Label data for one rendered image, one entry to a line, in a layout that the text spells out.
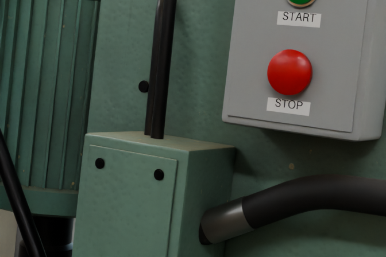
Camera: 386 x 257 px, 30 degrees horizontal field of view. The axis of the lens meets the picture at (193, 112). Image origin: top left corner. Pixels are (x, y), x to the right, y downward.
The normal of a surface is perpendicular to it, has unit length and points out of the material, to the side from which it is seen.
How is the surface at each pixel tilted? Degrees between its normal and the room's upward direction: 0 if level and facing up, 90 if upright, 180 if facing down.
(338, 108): 90
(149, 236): 90
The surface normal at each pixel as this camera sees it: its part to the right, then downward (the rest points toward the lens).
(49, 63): -0.03, 0.05
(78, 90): 0.36, 0.09
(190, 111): -0.47, 0.00
